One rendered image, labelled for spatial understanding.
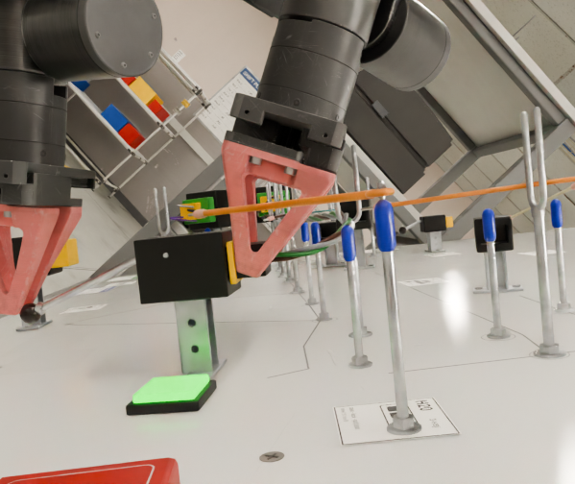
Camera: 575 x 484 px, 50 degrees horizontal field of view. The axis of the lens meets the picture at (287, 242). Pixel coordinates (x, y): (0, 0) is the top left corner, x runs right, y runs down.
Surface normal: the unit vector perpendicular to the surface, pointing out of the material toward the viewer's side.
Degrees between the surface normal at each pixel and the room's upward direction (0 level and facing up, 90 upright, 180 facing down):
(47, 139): 55
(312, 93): 89
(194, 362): 98
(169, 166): 90
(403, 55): 106
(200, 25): 90
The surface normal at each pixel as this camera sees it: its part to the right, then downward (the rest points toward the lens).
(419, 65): 0.43, 0.72
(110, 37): 0.83, 0.09
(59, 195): 0.99, 0.07
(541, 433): -0.11, -0.99
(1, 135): 0.00, 0.07
